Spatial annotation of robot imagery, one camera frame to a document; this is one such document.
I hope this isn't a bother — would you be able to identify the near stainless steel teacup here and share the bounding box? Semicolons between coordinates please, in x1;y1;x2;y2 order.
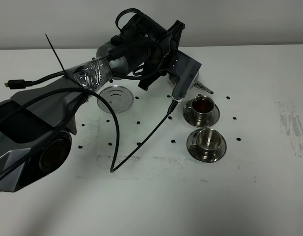
188;128;221;152

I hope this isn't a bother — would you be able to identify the near stainless steel saucer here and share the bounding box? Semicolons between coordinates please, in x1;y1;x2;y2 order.
186;128;227;163

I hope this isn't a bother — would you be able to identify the black cable tie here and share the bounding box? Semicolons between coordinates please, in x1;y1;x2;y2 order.
45;33;67;76

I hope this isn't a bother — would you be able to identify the far stainless steel teacup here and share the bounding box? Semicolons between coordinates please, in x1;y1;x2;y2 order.
184;95;215;119

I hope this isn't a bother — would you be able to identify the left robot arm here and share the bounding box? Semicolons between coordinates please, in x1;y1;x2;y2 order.
0;8;185;193

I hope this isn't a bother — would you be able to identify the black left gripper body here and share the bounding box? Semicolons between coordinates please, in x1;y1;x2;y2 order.
109;12;177;79

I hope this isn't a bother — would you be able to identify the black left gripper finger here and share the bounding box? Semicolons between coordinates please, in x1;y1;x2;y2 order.
138;66;166;90
165;20;185;49

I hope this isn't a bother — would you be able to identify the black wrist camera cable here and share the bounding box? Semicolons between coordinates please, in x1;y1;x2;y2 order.
0;8;178;187

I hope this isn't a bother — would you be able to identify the stainless steel teapot saucer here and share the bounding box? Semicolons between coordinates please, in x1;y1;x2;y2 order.
99;85;134;114

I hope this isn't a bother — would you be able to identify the stainless steel teacup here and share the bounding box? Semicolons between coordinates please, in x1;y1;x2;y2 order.
188;128;221;152
184;95;215;119

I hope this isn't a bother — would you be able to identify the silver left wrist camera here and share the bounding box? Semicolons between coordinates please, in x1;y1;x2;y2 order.
167;50;202;101

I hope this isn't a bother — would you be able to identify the far stainless steel saucer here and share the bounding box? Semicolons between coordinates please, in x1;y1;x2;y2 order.
183;95;220;128

